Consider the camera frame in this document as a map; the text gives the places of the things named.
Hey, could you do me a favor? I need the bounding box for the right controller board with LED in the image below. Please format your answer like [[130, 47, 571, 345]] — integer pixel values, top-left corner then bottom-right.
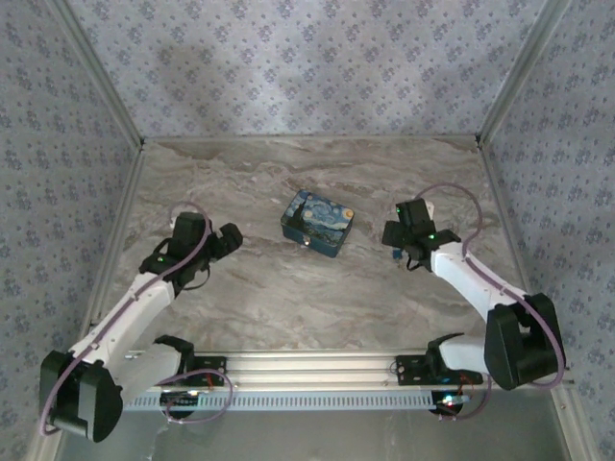
[[430, 390, 475, 417]]

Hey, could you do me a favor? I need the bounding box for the aluminium table side rail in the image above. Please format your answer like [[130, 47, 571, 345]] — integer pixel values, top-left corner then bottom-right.
[[478, 141, 549, 318], [76, 143, 148, 352]]

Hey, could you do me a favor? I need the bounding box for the controller board with led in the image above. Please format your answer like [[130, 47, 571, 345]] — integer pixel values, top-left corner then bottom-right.
[[160, 390, 202, 418], [430, 390, 475, 417]]

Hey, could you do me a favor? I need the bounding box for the blue starry night tin box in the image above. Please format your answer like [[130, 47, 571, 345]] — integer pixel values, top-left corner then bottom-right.
[[280, 188, 357, 259]]

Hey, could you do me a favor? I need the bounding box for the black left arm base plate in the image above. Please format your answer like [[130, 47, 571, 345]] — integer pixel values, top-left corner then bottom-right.
[[158, 353, 228, 387]]

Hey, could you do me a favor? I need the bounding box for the aluminium frame post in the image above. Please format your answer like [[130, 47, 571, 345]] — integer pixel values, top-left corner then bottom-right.
[[476, 0, 576, 148], [50, 0, 146, 151]]

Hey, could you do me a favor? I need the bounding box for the slotted grey cable duct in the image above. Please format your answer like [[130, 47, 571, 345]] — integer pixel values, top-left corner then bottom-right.
[[119, 391, 444, 414]]

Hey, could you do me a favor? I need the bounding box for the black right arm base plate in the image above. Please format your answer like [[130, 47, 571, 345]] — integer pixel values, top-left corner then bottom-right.
[[394, 353, 484, 387]]

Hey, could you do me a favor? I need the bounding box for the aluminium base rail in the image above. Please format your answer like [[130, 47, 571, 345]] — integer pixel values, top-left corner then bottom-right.
[[119, 350, 576, 391]]

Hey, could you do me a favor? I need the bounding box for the left controller board with LED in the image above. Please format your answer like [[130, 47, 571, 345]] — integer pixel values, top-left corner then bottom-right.
[[160, 390, 202, 418]]

